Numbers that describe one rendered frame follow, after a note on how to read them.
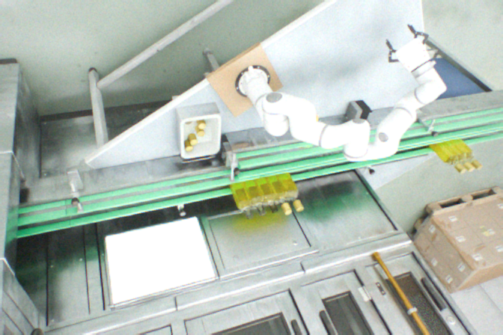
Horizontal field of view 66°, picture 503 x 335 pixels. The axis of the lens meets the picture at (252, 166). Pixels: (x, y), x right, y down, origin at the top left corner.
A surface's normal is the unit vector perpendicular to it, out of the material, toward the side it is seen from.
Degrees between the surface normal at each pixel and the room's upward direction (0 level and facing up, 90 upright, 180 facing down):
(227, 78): 1
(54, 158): 90
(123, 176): 90
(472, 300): 90
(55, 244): 90
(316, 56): 0
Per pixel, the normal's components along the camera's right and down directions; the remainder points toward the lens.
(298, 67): 0.33, 0.70
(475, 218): 0.14, -0.59
